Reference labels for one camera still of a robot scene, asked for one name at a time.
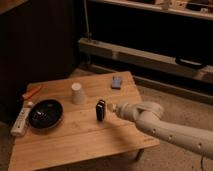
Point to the grey metal shelf rail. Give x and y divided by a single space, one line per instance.
144 59

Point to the orange marker pen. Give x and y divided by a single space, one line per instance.
31 92

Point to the black handle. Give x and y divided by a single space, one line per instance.
190 64

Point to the white paper cup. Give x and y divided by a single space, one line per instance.
78 94

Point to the tan robot end tip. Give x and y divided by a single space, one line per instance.
111 107

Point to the black eraser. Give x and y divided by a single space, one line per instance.
100 110

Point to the black bowl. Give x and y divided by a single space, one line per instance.
45 114

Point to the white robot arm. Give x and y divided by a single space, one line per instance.
147 115

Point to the white remote control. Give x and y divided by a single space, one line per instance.
21 124

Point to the low wooden table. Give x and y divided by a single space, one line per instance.
80 136

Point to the small blue-grey sponge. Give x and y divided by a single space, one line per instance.
116 82

